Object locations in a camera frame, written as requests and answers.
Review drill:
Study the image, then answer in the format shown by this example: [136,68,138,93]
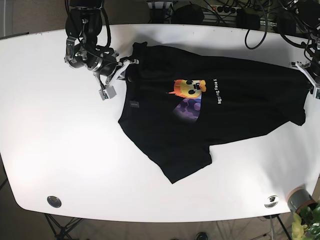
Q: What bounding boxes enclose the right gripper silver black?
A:
[92,56,140,101]

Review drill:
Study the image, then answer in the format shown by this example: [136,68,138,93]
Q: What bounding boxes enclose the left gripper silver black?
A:
[290,61,320,99]

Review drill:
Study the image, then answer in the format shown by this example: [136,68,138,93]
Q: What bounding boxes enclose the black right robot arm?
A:
[64,0,139,100]

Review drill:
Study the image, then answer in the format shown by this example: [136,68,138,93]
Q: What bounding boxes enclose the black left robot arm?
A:
[282,0,320,99]

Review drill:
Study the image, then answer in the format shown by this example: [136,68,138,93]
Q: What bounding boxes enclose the grey plant pot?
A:
[286,187,317,214]

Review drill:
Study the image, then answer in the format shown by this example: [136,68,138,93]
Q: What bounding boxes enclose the right silver table grommet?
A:
[264,195,279,209]

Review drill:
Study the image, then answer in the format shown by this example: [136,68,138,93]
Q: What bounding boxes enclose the silver table grommet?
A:
[47,195,62,208]
[264,195,279,209]

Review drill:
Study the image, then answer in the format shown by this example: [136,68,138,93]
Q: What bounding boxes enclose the green potted plant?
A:
[291,203,320,240]

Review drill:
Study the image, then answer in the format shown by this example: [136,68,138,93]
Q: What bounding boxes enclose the left silver table grommet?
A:
[47,195,62,208]

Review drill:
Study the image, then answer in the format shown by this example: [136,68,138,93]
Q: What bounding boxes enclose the black folding table legs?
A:
[44,213,84,240]

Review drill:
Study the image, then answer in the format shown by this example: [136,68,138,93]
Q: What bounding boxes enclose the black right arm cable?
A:
[64,0,121,61]

